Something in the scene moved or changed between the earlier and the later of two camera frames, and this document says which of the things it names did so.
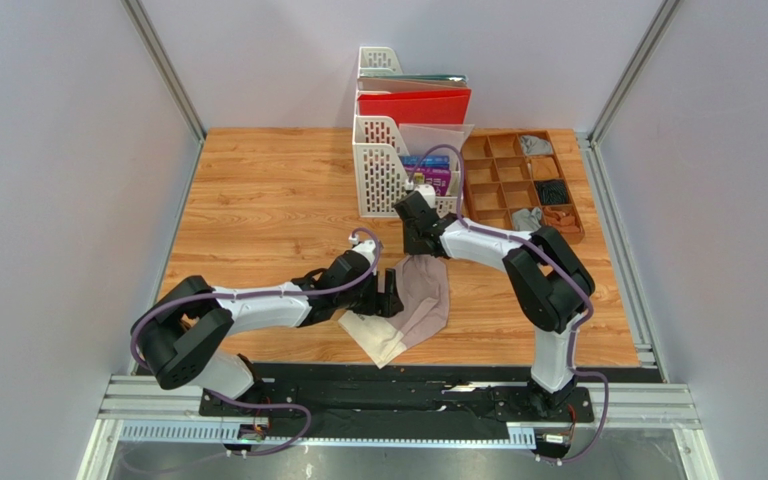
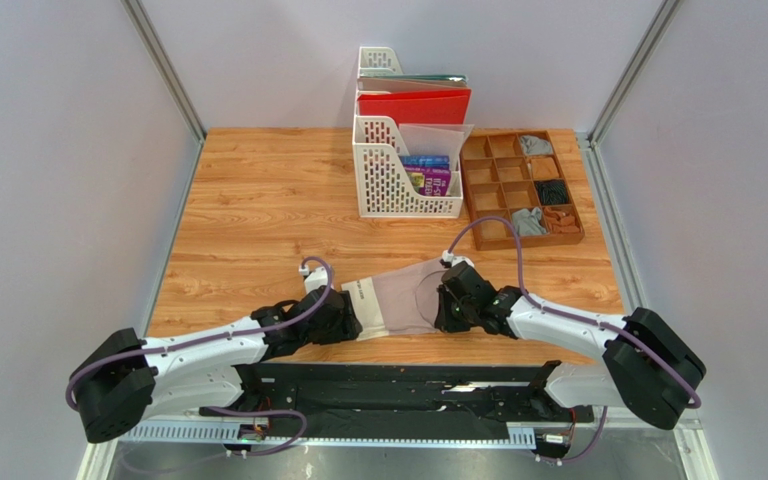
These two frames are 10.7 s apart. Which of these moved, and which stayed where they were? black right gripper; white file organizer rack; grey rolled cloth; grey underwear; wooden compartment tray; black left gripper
Moved: black left gripper; black right gripper
Stayed: grey underwear; white file organizer rack; grey rolled cloth; wooden compartment tray
